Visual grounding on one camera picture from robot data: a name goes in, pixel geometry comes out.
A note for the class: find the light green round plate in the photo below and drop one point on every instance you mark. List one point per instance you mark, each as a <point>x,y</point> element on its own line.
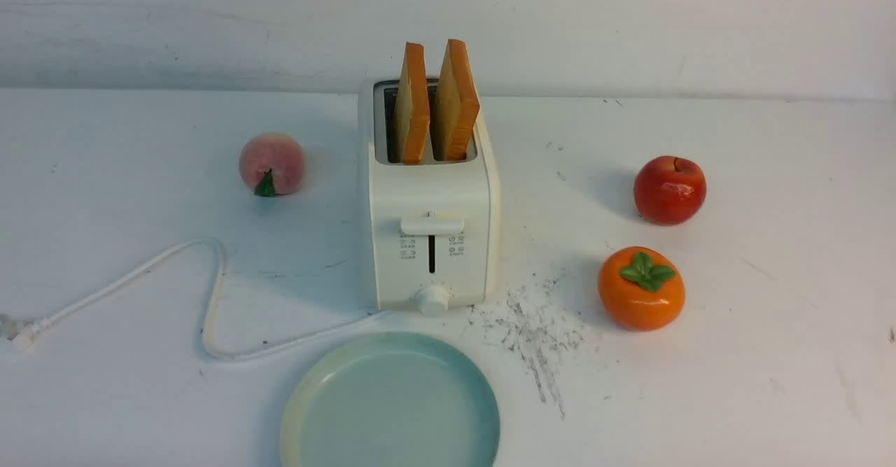
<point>391,399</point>

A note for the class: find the pink peach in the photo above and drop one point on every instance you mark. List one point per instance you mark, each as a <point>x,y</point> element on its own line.
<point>272,164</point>

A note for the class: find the red apple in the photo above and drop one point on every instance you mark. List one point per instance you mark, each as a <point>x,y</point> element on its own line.
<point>669,190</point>

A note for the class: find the orange persimmon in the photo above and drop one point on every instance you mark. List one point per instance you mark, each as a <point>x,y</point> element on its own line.
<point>640,289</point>

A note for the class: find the white two-slot toaster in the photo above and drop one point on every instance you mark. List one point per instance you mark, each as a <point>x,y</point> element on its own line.
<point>430,233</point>

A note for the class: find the toasted bread slice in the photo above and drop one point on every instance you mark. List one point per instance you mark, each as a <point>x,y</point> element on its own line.
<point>411,113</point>
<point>456,106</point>

